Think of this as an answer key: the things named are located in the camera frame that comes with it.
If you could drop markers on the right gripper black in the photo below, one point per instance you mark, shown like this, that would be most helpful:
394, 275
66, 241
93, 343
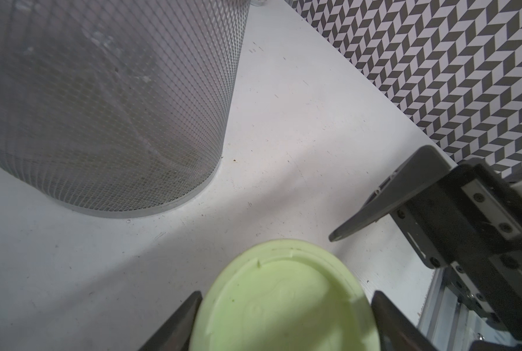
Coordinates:
468, 221

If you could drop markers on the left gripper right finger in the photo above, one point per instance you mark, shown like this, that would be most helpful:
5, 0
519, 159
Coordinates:
396, 332

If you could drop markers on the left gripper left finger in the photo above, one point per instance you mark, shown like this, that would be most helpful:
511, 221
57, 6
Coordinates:
176, 332

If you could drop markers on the green jar lid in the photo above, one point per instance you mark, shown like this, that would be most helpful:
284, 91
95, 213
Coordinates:
285, 295

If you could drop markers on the grey mesh trash bin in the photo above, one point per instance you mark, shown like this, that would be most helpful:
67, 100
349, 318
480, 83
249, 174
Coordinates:
117, 108

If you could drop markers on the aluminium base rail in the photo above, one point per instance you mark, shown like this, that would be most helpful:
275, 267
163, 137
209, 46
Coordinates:
449, 325

